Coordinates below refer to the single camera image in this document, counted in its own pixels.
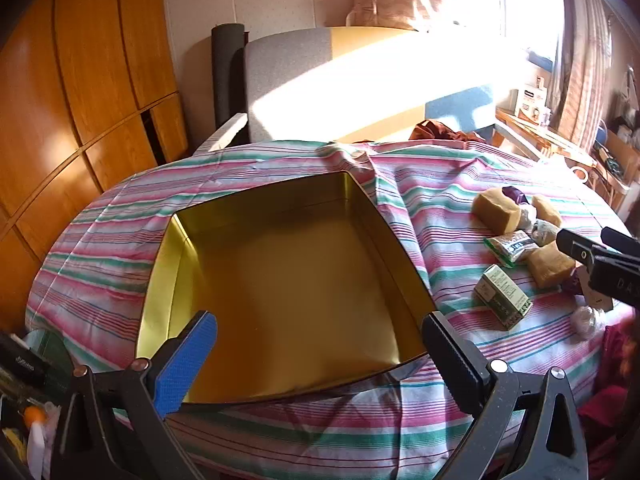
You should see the white product box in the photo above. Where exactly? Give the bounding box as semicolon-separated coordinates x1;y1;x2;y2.
511;77;551;126

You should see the white bottle orange cap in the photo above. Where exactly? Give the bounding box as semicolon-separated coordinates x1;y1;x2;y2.
24;405;48;478

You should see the striped tablecloth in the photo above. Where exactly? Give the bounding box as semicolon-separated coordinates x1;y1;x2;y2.
25;140;631;480

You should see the gold tin box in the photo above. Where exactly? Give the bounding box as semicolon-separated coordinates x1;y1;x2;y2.
135;171;437;406

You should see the grey sofa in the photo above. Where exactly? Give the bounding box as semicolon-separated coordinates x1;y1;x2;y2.
192;25;501;153

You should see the black rolled mat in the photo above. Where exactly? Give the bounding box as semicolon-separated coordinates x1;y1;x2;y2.
211;22;251;146

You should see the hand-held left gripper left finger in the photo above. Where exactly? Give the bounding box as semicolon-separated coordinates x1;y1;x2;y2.
50;310;219;480

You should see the green edged snack packet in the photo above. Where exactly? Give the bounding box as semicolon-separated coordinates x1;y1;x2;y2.
482;230;537;268

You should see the window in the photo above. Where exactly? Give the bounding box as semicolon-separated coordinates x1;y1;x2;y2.
465;0;566;61

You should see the clear plastic ball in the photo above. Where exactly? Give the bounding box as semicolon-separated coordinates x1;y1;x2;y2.
570;306;608;342

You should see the black storage basket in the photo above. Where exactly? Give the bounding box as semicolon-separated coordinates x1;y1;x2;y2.
0;390;66;480

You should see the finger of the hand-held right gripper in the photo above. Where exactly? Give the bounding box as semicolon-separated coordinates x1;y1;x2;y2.
601;226;640;257
556;228;640;307

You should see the red brown cloth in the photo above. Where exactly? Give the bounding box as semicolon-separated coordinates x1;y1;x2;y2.
409;119;488;145

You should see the red knit garment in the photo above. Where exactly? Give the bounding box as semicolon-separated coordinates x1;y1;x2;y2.
577;320;640;461

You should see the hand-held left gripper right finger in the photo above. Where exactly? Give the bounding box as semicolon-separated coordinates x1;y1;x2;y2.
421;311;591;480

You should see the cardboard box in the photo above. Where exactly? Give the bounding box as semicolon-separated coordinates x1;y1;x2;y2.
597;127;640;196

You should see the dark green pouch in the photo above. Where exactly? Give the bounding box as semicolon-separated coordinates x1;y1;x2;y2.
27;329;71;376

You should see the wooden wardrobe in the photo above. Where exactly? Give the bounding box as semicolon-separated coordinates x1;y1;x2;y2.
0;0;188;333

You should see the small green white box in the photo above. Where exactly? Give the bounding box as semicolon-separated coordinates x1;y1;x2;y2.
473;264;532;331

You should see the wooden side table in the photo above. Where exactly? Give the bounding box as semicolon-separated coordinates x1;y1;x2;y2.
492;107;601;166

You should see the purple snack packet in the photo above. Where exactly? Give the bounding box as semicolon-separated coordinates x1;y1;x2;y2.
501;185;532;207

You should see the tan pastry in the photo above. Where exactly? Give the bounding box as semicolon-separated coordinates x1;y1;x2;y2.
527;245;577;290
472;187;523;235
531;194;563;228

